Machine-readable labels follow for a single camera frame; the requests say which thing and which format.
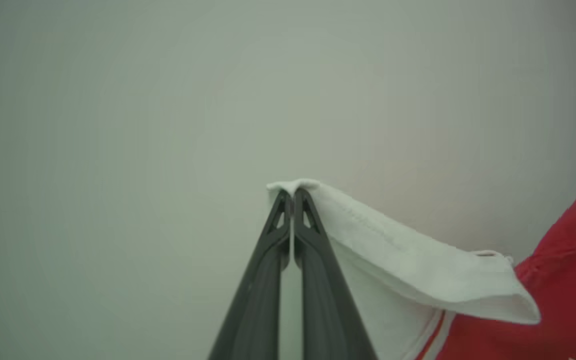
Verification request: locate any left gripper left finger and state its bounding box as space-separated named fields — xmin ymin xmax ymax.
xmin=208 ymin=189 xmax=293 ymax=360

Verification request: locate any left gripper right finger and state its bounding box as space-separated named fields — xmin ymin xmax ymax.
xmin=293 ymin=187 xmax=379 ymax=360

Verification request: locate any red white shirt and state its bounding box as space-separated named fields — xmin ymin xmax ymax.
xmin=266 ymin=165 xmax=576 ymax=360

